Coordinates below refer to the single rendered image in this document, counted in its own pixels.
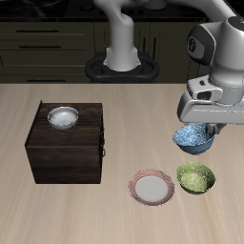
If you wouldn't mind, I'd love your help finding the blue bowl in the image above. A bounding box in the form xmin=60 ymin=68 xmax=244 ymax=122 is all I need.
xmin=172 ymin=123 xmax=216 ymax=156

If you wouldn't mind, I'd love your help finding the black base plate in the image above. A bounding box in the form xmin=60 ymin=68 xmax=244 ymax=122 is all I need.
xmin=84 ymin=51 xmax=160 ymax=80

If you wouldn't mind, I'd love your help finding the green bowl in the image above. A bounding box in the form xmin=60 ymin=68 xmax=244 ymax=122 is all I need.
xmin=175 ymin=161 xmax=217 ymax=194

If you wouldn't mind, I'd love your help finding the white bowl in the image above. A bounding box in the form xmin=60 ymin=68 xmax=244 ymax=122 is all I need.
xmin=47 ymin=106 xmax=80 ymax=131

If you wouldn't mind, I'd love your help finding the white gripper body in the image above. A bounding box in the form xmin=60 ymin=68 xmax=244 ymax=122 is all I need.
xmin=176 ymin=91 xmax=244 ymax=126

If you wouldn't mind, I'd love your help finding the dark wooden cabinet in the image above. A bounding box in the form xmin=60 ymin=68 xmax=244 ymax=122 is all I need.
xmin=24 ymin=100 xmax=107 ymax=185

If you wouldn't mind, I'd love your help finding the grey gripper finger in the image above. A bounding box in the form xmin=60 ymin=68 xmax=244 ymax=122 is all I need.
xmin=205 ymin=123 xmax=228 ymax=135

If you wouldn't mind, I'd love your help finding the white plate with red rim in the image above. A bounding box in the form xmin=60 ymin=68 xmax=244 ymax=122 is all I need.
xmin=128 ymin=169 xmax=175 ymax=207

